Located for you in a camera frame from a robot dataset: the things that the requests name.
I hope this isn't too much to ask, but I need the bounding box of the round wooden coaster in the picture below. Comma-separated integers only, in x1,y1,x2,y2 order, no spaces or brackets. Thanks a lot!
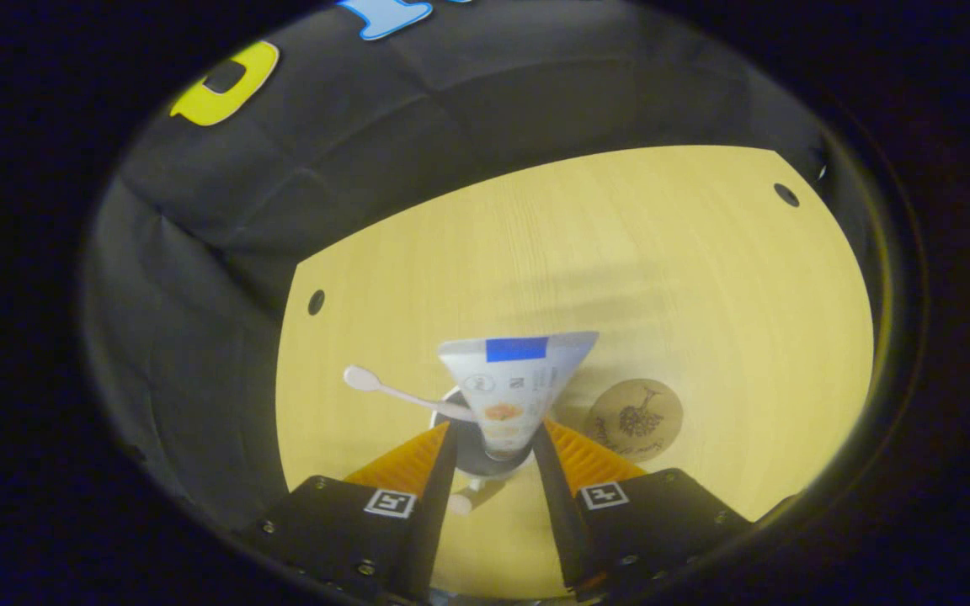
586,379,684,462

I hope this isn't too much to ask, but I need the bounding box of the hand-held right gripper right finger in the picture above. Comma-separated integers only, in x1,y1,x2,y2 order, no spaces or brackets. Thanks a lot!
531,419,755,602

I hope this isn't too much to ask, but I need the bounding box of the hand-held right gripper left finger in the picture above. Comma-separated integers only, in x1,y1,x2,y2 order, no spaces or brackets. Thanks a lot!
249,421,461,603

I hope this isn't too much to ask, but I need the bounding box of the white toothpaste tube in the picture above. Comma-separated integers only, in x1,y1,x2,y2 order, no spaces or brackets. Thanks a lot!
437,331,600,462

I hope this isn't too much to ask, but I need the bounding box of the pale pink toothbrush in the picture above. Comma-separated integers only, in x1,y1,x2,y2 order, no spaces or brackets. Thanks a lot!
344,364,477,422

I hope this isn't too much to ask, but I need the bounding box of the light wooden desktop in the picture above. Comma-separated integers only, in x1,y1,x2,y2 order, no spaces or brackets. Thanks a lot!
274,145,873,600

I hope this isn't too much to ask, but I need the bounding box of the white cup with wooden handle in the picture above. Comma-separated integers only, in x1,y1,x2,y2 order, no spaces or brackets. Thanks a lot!
430,385,538,516

